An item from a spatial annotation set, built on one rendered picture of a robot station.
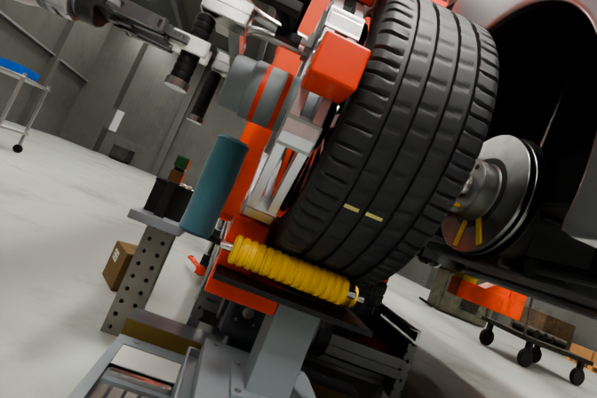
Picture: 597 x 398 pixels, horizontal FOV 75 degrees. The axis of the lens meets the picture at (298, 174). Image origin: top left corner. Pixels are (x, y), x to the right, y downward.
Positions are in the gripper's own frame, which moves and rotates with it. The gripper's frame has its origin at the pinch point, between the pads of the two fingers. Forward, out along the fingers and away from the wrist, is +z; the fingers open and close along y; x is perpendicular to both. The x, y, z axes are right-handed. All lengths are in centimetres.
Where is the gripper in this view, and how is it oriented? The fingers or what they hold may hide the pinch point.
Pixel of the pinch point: (191, 47)
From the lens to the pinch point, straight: 78.7
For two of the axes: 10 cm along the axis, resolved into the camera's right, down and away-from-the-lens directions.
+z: 9.1, 3.9, 1.3
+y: 1.6, -0.5, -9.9
